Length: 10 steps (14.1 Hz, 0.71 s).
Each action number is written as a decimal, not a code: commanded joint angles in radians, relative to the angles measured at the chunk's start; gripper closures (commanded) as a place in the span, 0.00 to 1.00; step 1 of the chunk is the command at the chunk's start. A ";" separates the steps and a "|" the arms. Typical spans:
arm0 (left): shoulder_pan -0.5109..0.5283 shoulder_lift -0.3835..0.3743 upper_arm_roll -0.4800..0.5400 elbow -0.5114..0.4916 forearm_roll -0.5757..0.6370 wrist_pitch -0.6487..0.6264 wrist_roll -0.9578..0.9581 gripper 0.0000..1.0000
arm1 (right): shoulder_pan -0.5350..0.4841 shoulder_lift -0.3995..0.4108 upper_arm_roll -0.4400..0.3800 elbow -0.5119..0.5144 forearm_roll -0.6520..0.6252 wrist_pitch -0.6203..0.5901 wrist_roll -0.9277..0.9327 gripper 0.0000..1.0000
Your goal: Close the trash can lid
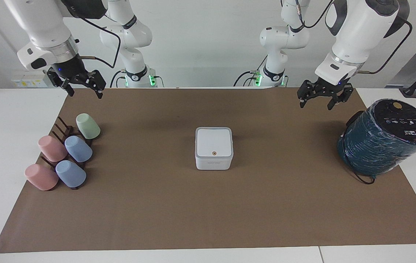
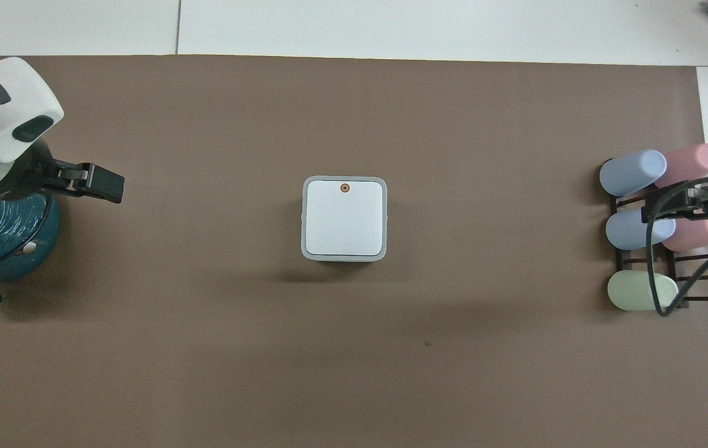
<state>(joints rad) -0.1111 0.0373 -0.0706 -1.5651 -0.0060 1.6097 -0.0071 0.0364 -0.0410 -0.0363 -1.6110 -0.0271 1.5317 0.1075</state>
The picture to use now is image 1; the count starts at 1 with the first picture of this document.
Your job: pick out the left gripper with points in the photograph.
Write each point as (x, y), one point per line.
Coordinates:
(331, 84)

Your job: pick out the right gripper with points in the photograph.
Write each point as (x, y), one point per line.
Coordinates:
(70, 67)

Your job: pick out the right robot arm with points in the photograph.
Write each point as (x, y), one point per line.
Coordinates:
(40, 25)

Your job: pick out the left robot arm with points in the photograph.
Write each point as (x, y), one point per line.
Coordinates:
(358, 29)

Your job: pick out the white square trash can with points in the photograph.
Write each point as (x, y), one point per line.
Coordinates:
(214, 148)

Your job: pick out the light green cup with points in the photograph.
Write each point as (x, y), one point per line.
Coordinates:
(88, 126)

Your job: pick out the dark brown cup rack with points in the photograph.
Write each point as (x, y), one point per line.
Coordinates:
(66, 130)

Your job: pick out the light blue cup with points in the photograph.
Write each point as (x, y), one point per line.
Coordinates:
(71, 174)
(78, 149)

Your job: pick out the pink cup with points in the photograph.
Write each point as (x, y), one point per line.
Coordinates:
(41, 177)
(51, 149)

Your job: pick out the teal cylindrical speaker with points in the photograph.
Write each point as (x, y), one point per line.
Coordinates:
(383, 142)

